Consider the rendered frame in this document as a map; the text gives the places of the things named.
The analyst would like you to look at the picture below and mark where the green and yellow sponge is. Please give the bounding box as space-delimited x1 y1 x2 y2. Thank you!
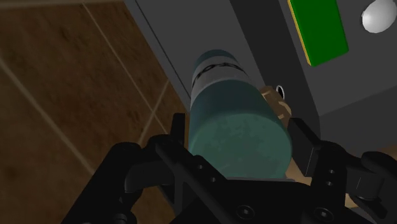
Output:
286 0 350 67

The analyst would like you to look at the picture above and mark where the white round object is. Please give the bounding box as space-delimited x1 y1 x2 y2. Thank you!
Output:
361 0 397 34

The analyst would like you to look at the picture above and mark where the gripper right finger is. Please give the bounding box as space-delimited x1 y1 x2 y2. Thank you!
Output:
288 117 397 220

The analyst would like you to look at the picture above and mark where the teal bottle with grey label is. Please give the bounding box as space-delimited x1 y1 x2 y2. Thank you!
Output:
187 48 294 180

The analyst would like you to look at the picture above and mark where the tan lumpy figure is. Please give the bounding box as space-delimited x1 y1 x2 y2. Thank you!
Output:
258 85 293 128

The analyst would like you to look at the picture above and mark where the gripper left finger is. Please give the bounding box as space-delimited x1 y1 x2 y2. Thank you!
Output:
60 112 231 224

